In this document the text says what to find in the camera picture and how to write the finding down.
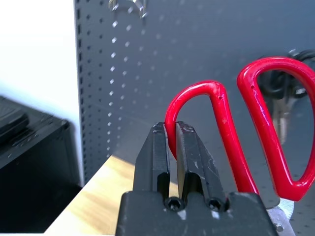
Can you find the red-handled scissors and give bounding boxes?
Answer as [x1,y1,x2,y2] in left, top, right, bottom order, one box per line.
[164,56,315,236]

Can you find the silver double peg hook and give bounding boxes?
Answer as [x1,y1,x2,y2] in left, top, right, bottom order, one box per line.
[108,0,149,19]
[287,48,304,60]

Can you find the black-handled scissors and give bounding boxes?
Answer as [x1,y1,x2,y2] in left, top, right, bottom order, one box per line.
[260,48,315,146]

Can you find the large black equipment case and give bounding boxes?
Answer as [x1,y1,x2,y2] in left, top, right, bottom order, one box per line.
[0,96,30,146]

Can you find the grey metal pegboard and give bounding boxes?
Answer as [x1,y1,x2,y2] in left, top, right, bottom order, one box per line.
[73,0,315,236]

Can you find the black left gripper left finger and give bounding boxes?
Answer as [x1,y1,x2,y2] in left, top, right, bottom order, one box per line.
[133,121,172,199]

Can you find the black cabinet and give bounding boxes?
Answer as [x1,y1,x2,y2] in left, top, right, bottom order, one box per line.
[0,95,84,234]

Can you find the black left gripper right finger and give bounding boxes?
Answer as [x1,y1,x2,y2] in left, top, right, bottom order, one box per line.
[175,120,229,211]

